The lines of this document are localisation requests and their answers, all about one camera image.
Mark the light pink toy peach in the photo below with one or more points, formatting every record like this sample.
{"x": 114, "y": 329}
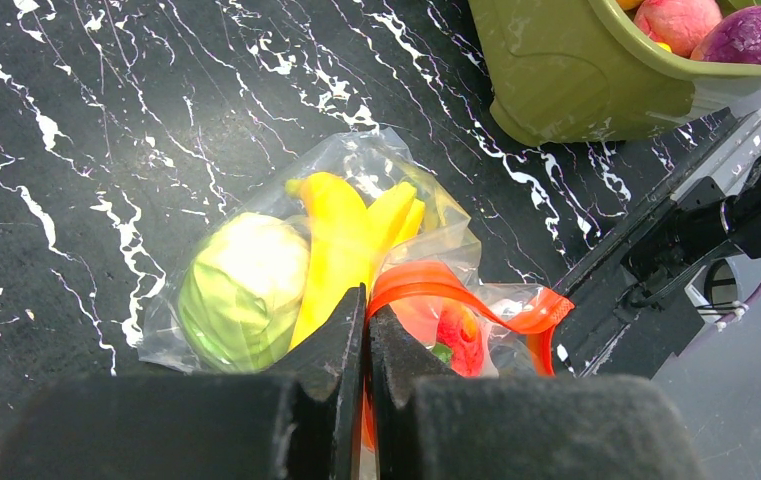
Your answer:
{"x": 681, "y": 24}

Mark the dark purple toy onion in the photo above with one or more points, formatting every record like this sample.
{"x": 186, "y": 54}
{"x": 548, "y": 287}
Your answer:
{"x": 736, "y": 39}

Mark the green toy cabbage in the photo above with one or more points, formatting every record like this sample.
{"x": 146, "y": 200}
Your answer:
{"x": 242, "y": 292}

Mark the olive green plastic bin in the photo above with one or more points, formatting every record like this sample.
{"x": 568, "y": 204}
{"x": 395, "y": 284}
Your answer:
{"x": 582, "y": 71}

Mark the yellow toy banana bunch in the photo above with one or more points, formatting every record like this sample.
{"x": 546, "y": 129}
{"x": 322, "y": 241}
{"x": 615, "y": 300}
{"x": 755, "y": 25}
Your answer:
{"x": 349, "y": 240}

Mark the clear zip bag orange zipper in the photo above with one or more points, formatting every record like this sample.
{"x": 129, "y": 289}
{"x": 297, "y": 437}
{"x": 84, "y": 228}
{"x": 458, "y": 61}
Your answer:
{"x": 435, "y": 255}

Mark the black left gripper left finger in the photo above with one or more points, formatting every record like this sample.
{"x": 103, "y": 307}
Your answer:
{"x": 298, "y": 419}

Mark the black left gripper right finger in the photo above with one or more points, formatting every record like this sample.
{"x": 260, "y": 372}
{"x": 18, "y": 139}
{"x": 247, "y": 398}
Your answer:
{"x": 434, "y": 424}

